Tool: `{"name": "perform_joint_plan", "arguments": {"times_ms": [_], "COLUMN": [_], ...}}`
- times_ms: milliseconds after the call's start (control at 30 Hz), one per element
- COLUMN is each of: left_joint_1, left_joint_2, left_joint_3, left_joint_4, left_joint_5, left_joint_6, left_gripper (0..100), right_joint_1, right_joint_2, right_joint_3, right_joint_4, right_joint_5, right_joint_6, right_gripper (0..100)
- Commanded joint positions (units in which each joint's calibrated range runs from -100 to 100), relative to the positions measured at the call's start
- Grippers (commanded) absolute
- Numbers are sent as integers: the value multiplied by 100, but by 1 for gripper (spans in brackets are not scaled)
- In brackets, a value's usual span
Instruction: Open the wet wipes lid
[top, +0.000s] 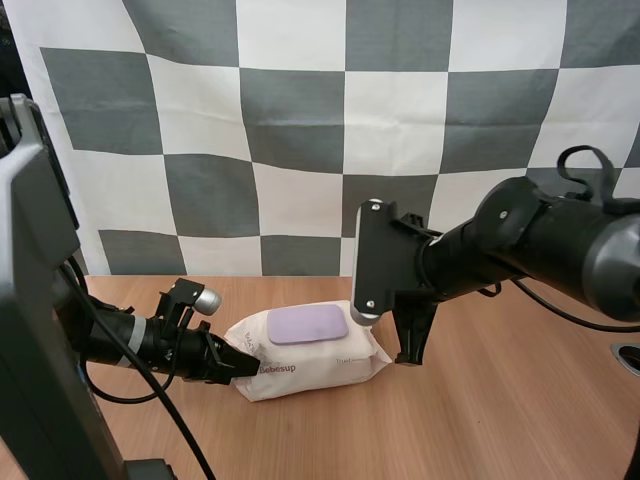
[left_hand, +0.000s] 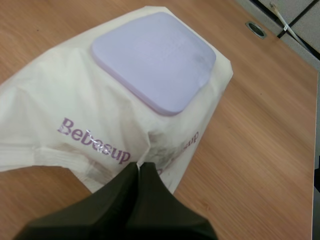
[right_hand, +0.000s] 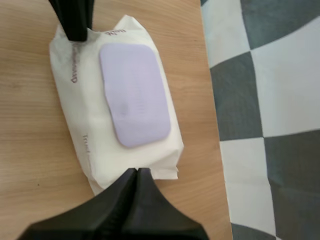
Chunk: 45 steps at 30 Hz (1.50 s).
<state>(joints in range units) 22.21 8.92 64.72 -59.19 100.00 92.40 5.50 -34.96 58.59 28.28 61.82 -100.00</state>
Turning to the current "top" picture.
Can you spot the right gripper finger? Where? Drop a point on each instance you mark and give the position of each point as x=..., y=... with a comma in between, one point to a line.
x=412, y=335
x=412, y=223

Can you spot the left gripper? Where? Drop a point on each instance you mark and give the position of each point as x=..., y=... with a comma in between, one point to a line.
x=197, y=352

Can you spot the white wet wipes pack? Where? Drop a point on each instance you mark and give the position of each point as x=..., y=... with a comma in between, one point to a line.
x=320, y=360

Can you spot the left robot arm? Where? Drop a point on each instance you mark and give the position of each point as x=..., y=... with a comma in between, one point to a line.
x=35, y=280

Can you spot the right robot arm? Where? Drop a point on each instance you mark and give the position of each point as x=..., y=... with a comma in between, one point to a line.
x=550, y=235

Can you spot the checked cloth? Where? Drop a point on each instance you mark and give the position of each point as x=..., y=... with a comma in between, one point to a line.
x=300, y=110

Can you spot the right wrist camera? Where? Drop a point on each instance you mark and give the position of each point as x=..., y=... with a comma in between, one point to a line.
x=385, y=255

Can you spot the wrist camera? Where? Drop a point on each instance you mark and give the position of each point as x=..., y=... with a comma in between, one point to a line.
x=385, y=255
x=202, y=299

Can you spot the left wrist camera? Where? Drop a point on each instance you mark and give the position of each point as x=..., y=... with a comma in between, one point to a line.
x=202, y=299

